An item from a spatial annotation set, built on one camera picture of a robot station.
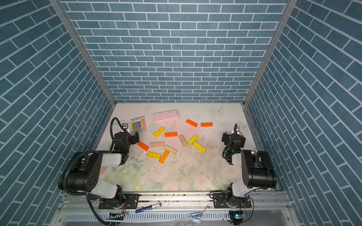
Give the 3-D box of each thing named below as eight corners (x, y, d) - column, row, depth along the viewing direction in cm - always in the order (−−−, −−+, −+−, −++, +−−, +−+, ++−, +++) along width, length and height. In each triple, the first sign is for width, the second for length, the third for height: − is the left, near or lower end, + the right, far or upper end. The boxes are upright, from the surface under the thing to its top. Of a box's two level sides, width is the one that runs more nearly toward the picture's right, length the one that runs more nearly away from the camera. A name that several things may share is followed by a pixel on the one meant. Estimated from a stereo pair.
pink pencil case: (154, 124, 108) (154, 122, 106) (153, 115, 114) (152, 113, 112) (180, 118, 112) (180, 116, 110) (177, 110, 118) (177, 108, 116)
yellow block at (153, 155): (146, 156, 92) (145, 155, 91) (148, 152, 94) (147, 151, 92) (159, 159, 91) (159, 158, 89) (161, 155, 93) (160, 153, 91)
